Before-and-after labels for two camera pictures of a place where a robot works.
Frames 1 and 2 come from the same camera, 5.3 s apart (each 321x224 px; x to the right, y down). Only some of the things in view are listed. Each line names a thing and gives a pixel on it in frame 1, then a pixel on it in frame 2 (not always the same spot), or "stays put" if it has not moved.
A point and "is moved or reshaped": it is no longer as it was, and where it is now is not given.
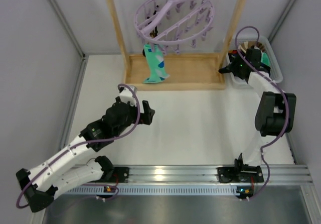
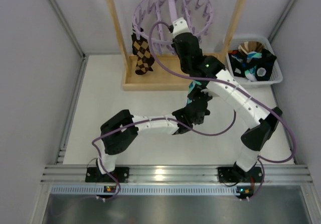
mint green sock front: x=265 y=59 is moved or reshaped
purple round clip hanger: x=173 y=18 stays put
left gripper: x=146 y=112 → x=199 y=93
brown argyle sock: x=154 y=33 → x=142 y=49
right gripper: x=232 y=68 → x=177 y=39
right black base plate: x=231 y=175 stays put
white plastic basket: x=269 y=57 stays put
